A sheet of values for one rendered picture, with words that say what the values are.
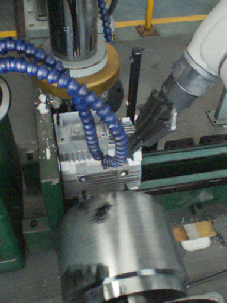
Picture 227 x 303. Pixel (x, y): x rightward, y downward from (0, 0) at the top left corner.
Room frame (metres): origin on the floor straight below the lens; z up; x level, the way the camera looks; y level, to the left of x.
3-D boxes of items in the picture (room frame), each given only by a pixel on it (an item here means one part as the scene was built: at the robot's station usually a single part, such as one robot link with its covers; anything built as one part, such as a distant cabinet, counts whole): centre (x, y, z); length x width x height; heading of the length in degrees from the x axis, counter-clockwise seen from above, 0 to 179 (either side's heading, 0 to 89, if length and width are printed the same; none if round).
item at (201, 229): (0.50, -0.21, 0.80); 0.21 x 0.05 x 0.01; 106
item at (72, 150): (0.59, 0.09, 1.11); 0.12 x 0.11 x 0.07; 104
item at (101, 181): (0.60, 0.05, 1.01); 0.20 x 0.19 x 0.19; 104
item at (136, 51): (0.76, -0.04, 1.12); 0.04 x 0.03 x 0.26; 104
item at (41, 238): (0.56, 0.20, 0.97); 0.30 x 0.11 x 0.34; 14
